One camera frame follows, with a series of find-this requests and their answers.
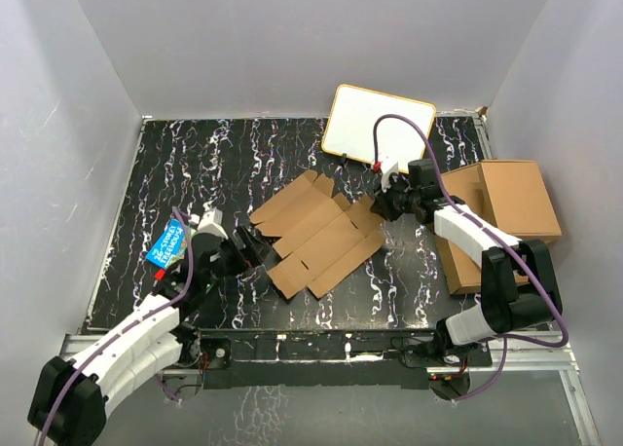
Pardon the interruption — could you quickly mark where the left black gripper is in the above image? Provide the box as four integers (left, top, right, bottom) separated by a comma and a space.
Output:
202, 224, 271, 287

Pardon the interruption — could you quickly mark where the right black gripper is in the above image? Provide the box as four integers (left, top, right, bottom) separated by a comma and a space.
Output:
371, 173, 421, 222

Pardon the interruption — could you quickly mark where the blue treehouse book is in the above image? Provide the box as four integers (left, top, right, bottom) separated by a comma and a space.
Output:
146, 218, 187, 270

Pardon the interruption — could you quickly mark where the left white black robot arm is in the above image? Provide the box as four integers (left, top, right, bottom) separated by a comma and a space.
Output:
27, 226, 271, 445

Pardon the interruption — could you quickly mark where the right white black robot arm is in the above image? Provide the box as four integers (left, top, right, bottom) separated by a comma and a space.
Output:
371, 159, 563, 365

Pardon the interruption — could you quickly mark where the flat brown cardboard box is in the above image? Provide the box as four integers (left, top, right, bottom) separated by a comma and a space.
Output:
432, 167, 531, 297

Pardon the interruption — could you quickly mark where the closed brown cardboard box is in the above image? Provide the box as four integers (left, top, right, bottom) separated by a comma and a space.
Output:
478, 160, 562, 242

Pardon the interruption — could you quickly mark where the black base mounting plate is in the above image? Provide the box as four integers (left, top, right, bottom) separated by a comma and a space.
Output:
145, 328, 493, 393

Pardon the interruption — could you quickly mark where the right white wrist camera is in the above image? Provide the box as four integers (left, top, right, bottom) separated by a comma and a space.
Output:
372, 156, 399, 193

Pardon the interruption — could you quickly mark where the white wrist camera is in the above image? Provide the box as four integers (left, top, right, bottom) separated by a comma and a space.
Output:
197, 207, 228, 240
372, 156, 399, 193

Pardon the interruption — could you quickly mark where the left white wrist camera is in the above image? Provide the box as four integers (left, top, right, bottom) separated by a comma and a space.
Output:
197, 207, 228, 240

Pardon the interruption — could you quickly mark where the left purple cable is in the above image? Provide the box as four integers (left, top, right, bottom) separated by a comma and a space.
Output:
36, 206, 199, 446

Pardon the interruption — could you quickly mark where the purple cable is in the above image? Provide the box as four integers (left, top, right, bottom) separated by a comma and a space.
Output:
372, 114, 570, 401
36, 206, 199, 446

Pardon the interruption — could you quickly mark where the whiteboard with wooden frame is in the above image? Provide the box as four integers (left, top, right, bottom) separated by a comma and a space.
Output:
321, 84, 436, 173

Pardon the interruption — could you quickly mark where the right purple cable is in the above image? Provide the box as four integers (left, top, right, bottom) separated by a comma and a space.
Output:
372, 114, 570, 401

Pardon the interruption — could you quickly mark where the aluminium frame rail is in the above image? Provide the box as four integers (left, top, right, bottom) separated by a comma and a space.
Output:
59, 331, 600, 445

